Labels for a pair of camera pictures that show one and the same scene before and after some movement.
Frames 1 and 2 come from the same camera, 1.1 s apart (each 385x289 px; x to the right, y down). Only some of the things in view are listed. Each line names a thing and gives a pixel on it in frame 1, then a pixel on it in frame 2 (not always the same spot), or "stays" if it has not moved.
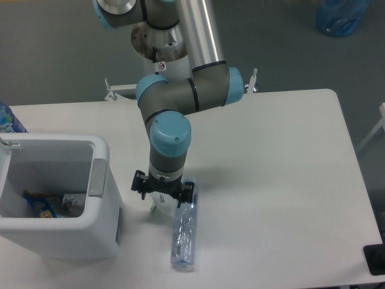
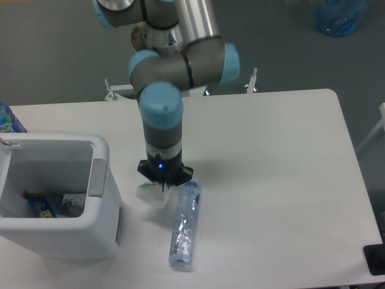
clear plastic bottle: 183,238 stays
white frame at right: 381,123 stays
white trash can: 59,164 stays
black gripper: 144,183 to 171,171
